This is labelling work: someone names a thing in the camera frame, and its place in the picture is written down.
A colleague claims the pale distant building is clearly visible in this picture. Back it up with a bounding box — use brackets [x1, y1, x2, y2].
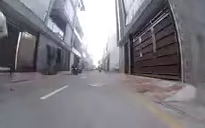
[101, 33, 120, 72]

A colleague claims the parked dark vehicle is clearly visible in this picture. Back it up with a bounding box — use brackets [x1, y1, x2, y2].
[70, 64, 83, 76]

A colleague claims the grey building with balconies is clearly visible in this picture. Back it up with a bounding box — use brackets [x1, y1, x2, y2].
[0, 0, 95, 76]

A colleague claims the building with brown slatted gate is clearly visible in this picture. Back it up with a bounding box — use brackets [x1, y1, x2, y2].
[115, 0, 205, 88]

